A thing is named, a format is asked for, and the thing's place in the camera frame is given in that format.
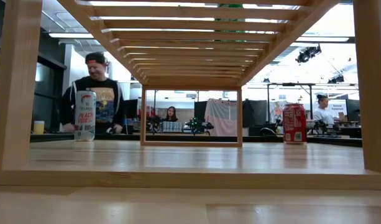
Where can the red Coca-Cola can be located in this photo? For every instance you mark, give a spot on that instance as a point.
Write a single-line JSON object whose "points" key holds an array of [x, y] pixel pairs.
{"points": [[294, 123]]}

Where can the white Celsius can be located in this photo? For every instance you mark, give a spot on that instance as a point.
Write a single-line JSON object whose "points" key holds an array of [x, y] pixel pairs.
{"points": [[84, 115]]}

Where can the green Sprite can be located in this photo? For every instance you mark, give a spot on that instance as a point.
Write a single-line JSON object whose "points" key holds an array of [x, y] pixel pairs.
{"points": [[230, 5]]}

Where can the background black robot arm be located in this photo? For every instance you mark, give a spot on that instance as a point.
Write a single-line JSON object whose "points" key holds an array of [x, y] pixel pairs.
{"points": [[268, 130]]}

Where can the wooden slatted shelf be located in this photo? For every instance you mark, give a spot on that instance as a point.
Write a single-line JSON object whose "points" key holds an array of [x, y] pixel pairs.
{"points": [[190, 180]]}

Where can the background robot rig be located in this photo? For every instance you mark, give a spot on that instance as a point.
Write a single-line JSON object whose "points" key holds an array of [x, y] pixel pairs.
{"points": [[199, 124], [154, 123], [325, 127]]}

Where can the person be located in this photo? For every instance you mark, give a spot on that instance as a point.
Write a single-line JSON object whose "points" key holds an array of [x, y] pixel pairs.
{"points": [[322, 113], [97, 93], [171, 114]]}

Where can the pink cloth cover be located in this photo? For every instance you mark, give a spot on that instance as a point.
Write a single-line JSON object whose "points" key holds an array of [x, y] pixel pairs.
{"points": [[221, 118]]}

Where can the black cloth partition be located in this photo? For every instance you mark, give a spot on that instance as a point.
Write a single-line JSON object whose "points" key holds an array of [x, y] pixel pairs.
{"points": [[255, 112]]}

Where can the colourful patterned cloth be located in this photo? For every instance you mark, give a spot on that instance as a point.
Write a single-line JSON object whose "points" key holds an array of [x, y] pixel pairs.
{"points": [[275, 112]]}

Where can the ceiling light panel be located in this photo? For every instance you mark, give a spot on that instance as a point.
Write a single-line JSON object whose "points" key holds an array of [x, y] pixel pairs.
{"points": [[70, 35], [322, 39]]}

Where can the white equipment sign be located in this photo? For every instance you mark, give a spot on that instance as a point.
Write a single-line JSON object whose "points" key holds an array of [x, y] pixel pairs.
{"points": [[337, 107]]}

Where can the yellow cup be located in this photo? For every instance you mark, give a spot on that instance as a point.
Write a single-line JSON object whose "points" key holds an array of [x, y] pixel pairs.
{"points": [[38, 127]]}

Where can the black gantry frame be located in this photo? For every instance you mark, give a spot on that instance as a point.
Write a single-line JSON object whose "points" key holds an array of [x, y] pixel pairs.
{"points": [[289, 84]]}

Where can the black ceiling camera rig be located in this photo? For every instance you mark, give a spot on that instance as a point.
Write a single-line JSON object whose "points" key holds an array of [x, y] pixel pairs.
{"points": [[308, 53], [336, 78]]}

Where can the black table edge rail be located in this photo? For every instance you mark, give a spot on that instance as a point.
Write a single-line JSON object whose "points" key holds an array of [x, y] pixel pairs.
{"points": [[333, 140]]}

